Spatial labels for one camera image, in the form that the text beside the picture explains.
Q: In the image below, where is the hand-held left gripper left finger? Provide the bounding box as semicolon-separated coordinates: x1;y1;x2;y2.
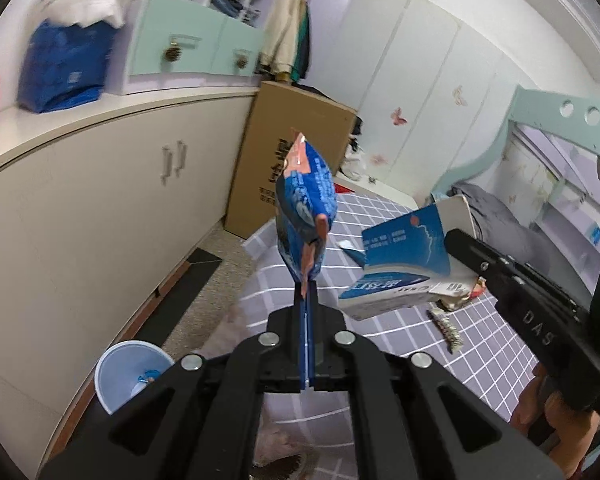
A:
37;284;309;480

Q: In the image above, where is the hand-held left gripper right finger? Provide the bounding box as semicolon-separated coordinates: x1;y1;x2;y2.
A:
307;284;567;480

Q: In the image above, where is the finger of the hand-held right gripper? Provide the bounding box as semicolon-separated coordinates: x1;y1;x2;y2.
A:
444;228;592;322

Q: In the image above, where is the blue and white carton box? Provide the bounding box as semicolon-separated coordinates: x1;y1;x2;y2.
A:
337;194;487;323

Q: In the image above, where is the blue snack packet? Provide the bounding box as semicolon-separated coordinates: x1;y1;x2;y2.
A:
275;130;339;297

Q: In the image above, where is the light blue waste bin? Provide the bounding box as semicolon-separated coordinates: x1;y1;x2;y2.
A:
94;340;176;416

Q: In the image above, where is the person's right hand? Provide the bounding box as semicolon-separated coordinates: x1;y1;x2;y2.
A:
510;362;600;462

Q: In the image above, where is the grey clothing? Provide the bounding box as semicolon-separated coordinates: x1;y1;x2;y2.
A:
450;182;600;302

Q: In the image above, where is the grey checked bedsheet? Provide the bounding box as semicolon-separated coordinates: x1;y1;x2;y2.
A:
200;180;548;480

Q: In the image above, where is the pink fluffy blanket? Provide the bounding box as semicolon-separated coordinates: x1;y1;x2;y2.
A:
200;300;361;480

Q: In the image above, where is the black floor strip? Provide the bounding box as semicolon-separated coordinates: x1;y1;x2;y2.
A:
124;250;226;357

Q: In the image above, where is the tall cardboard box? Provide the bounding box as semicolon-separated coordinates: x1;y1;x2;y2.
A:
223;79;359;240

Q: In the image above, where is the pile of clothes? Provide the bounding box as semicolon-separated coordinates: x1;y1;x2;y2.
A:
337;115;369;182

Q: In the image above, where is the white wardrobe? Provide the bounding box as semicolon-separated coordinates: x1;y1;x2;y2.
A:
300;0;527;211

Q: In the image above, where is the white cabinet with counter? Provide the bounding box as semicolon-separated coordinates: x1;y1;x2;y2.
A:
0;82;262;463

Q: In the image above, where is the dark green hanging garment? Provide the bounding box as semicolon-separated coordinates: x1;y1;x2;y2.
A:
292;2;314;82

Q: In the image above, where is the beige hanging jacket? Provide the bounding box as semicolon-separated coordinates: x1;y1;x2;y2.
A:
257;0;307;82

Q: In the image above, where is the mint green drawer cabinet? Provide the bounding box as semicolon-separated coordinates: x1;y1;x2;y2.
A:
114;0;267;97

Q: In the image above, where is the blue plastic bag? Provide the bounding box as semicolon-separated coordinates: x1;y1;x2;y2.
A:
17;19;119;114

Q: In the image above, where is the mint green bed frame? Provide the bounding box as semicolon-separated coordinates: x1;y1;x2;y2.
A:
430;85;600;223

